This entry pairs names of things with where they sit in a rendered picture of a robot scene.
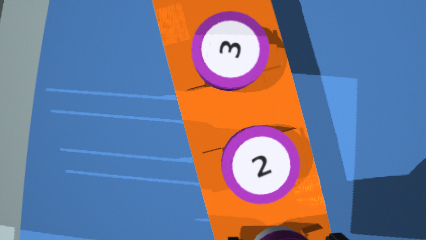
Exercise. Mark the blue flat mat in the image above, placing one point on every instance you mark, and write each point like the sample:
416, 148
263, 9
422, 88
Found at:
108, 156

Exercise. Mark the orange tube rack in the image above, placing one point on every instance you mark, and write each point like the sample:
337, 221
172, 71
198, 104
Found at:
211, 117

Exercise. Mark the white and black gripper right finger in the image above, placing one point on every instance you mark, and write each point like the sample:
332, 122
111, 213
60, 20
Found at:
336, 236

